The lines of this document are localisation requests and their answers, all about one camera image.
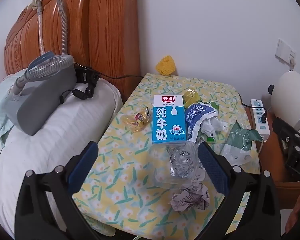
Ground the white wall switch plate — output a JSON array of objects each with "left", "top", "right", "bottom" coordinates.
[{"left": 275, "top": 38, "right": 297, "bottom": 71}]

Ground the light green cloth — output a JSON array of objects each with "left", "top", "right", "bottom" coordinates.
[{"left": 0, "top": 78, "right": 18, "bottom": 153}]

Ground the wooden nightstand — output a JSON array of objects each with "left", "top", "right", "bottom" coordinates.
[{"left": 244, "top": 107, "right": 300, "bottom": 211}]

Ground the white pillow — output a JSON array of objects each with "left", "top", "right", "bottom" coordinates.
[{"left": 0, "top": 67, "right": 123, "bottom": 240}]

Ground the black adapter cable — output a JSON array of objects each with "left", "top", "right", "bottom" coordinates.
[{"left": 59, "top": 74, "right": 142, "bottom": 103}]

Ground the blue white mask package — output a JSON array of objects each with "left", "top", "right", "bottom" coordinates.
[{"left": 184, "top": 101, "right": 220, "bottom": 143}]

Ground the crumpled printed paper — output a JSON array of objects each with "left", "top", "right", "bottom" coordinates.
[{"left": 171, "top": 170, "right": 211, "bottom": 213}]

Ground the black plug with cable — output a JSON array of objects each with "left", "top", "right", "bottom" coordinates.
[{"left": 237, "top": 92, "right": 268, "bottom": 125}]

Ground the grey corrugated hose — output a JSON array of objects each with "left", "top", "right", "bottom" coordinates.
[{"left": 13, "top": 0, "right": 75, "bottom": 96}]

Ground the blue white milk carton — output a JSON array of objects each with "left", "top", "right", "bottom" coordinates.
[{"left": 152, "top": 94, "right": 191, "bottom": 145}]

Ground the clear crushed plastic cup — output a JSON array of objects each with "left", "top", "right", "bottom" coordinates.
[{"left": 149, "top": 141, "right": 206, "bottom": 188}]

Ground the green white mask packet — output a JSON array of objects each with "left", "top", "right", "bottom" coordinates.
[{"left": 219, "top": 121, "right": 263, "bottom": 166}]

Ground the white cylindrical appliance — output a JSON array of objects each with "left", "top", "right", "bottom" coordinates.
[{"left": 269, "top": 70, "right": 300, "bottom": 132}]

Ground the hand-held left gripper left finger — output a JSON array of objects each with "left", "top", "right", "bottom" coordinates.
[{"left": 14, "top": 141, "right": 101, "bottom": 240}]

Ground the floral yellow tablecloth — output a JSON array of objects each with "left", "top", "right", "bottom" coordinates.
[{"left": 72, "top": 73, "right": 261, "bottom": 240}]

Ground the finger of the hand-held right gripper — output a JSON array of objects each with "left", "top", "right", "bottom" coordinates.
[{"left": 272, "top": 117, "right": 300, "bottom": 153}]

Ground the wooden headboard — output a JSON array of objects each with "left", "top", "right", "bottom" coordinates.
[{"left": 4, "top": 0, "right": 143, "bottom": 98}]

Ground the crumpled white paper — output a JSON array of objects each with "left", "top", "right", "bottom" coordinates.
[{"left": 201, "top": 118, "right": 228, "bottom": 136}]

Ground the white power strip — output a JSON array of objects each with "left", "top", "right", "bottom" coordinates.
[{"left": 250, "top": 99, "right": 271, "bottom": 141}]

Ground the yellow foam fruit net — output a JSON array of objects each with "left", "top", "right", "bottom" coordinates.
[{"left": 155, "top": 56, "right": 177, "bottom": 76}]

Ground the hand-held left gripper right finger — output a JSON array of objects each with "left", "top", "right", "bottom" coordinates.
[{"left": 197, "top": 141, "right": 282, "bottom": 240}]

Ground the yellow-green wrapper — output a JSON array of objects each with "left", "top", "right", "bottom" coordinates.
[{"left": 182, "top": 88, "right": 203, "bottom": 108}]

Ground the yellow snack wrapper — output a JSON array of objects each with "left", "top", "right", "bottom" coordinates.
[{"left": 122, "top": 107, "right": 151, "bottom": 133}]

